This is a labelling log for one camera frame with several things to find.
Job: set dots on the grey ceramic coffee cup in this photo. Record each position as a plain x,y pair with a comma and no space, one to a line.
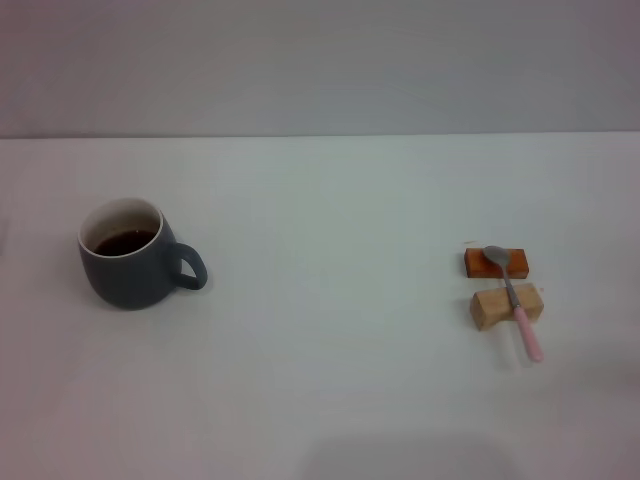
125,280

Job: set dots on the light wooden bridge block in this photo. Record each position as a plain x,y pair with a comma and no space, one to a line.
492,307

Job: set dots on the orange brown wooden block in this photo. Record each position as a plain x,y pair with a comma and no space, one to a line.
517,262

